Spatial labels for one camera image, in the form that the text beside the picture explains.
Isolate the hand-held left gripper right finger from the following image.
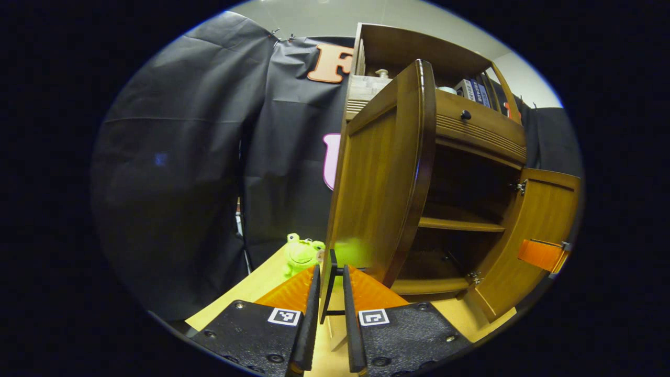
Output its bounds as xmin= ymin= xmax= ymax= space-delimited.
xmin=343 ymin=264 xmax=472 ymax=376

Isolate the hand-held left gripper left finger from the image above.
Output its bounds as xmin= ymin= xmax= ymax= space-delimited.
xmin=191 ymin=264 xmax=321 ymax=377

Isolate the wooden shoe cabinet door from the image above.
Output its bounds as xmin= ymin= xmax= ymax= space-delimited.
xmin=319 ymin=59 xmax=438 ymax=323
xmin=463 ymin=168 xmax=582 ymax=323

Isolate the black door handle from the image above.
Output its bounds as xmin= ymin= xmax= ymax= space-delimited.
xmin=320 ymin=250 xmax=349 ymax=324

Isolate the wooden double-door shoe cabinet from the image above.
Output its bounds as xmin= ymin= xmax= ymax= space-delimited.
xmin=345 ymin=23 xmax=529 ymax=296

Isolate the wooden inner cabinet shelf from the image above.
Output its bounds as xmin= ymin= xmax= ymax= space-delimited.
xmin=418 ymin=216 xmax=506 ymax=232

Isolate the wooden cabinet drawer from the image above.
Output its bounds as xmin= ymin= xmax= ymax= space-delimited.
xmin=434 ymin=89 xmax=528 ymax=165

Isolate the green frog plush toy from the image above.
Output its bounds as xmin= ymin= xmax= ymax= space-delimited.
xmin=283 ymin=233 xmax=326 ymax=278

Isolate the black backdrop cloth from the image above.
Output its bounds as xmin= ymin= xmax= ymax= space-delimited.
xmin=92 ymin=10 xmax=584 ymax=321

